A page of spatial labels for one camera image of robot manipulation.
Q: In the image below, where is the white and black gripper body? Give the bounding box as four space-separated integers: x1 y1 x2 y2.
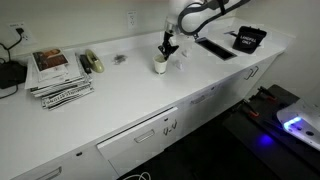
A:
162 18 180 47

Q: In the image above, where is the white paper cup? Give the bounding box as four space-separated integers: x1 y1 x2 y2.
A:
153 54 167 74

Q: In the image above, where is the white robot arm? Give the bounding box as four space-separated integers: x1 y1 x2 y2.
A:
158 0 250 60

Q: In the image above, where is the white robot base with blue light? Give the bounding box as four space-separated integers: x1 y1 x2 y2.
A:
276 99 320 151

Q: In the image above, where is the black device on counter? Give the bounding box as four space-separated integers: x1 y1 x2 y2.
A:
0 61 27 89

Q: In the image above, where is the small white packet right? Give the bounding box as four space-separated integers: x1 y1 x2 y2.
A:
181 49 191 58

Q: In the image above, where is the small white packet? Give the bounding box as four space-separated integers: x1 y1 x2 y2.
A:
181 49 191 58
175 60 184 70

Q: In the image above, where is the small white packet left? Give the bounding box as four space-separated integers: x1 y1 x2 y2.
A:
175 60 184 70

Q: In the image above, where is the black countertop trash slot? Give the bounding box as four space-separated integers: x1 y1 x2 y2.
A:
196 37 236 61

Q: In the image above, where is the pile of metal paper clips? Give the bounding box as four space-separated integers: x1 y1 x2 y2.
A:
113 55 127 65

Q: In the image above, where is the black landfill only sign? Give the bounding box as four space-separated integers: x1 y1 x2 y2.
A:
232 26 267 54

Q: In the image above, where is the black stapler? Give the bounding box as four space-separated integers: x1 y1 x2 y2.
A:
80 55 92 74

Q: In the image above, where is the white pull-out drawer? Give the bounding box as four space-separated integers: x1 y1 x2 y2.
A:
97 107 180 176

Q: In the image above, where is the stack of magazines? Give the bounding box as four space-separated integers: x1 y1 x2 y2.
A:
25 51 94 110

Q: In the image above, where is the top magazine with portrait cover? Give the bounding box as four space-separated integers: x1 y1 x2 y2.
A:
32 48 69 81

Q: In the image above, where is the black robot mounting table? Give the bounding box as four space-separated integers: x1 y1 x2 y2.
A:
223 85 320 180

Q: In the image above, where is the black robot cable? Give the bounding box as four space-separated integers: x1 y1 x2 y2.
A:
177 0 251 39

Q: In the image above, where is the white wall outlet middle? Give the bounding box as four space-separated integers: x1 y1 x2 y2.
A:
127 11 137 29

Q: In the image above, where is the white wall outlet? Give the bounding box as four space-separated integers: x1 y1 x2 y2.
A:
127 11 137 29
8 22 35 45

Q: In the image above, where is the white cabinet door with handle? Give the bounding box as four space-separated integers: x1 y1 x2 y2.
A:
217 56 276 111

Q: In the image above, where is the white cable on floor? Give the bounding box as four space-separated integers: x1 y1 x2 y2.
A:
122 171 152 180

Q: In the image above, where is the white wall outlet left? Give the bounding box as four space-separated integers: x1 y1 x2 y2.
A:
8 22 35 45

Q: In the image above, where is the black power plug and cable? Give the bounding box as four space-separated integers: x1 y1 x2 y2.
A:
0 28 25 100

